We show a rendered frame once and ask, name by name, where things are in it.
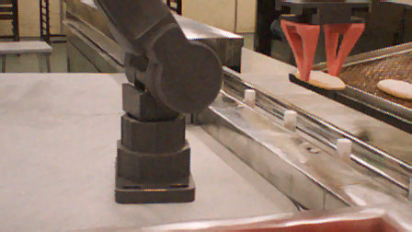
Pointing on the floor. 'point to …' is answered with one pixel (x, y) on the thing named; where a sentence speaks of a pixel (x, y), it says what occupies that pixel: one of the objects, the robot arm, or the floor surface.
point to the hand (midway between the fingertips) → (318, 73)
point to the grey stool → (26, 52)
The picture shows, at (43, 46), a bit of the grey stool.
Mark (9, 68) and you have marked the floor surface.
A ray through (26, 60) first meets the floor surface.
